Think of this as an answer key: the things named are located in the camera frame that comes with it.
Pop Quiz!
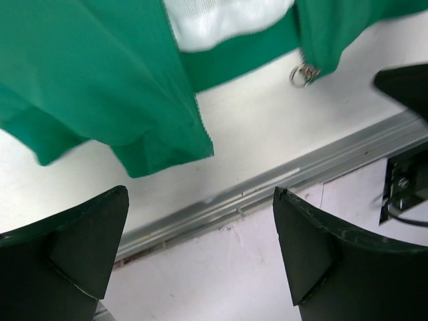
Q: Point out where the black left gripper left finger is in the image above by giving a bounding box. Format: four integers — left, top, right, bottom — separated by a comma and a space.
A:
1, 186, 129, 321

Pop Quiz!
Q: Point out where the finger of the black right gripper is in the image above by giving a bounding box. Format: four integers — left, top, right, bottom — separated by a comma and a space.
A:
373, 64, 427, 117

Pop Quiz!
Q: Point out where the green varsity jacket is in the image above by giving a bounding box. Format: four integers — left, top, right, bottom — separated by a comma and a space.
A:
1, 1, 427, 178

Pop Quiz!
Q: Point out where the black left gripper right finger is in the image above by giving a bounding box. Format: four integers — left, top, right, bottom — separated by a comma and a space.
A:
273, 187, 427, 321

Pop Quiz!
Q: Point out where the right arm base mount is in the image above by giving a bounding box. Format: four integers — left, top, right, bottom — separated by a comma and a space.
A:
379, 142, 427, 227

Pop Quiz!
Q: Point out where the silver zipper pull ring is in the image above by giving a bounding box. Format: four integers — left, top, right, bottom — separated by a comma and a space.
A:
289, 64, 322, 88

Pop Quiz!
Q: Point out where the aluminium table edge rail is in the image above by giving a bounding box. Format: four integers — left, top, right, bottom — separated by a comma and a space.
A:
116, 112, 427, 262

